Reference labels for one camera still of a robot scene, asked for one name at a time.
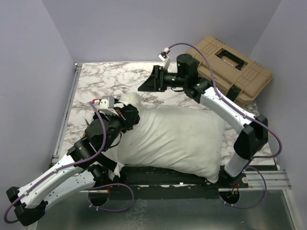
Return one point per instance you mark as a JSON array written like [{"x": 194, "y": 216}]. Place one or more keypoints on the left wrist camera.
[{"x": 105, "y": 105}]

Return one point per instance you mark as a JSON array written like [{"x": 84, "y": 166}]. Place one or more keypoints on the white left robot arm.
[{"x": 81, "y": 168}]

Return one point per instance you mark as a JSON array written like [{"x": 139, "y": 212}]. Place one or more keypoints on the yellow handled pliers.
[{"x": 87, "y": 125}]

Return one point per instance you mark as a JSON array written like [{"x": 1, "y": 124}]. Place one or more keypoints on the black and white checkered pillowcase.
[{"x": 111, "y": 128}]

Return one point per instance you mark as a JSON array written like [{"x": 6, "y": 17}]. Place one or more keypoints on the black front mounting rail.
[{"x": 147, "y": 183}]

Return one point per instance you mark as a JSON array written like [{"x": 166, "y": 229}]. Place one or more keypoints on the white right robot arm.
[{"x": 252, "y": 135}]

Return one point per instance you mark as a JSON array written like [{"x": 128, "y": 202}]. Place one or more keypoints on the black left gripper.
[{"x": 128, "y": 118}]

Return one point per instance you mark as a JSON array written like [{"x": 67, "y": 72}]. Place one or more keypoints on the white pillow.
[{"x": 173, "y": 137}]

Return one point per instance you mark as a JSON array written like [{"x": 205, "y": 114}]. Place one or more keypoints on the tan plastic toolbox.
[{"x": 238, "y": 77}]

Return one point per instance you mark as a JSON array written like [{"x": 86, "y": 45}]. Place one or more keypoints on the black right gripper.
[{"x": 155, "y": 82}]

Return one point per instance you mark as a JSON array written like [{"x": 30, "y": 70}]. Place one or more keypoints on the aluminium left side rail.
[{"x": 56, "y": 154}]

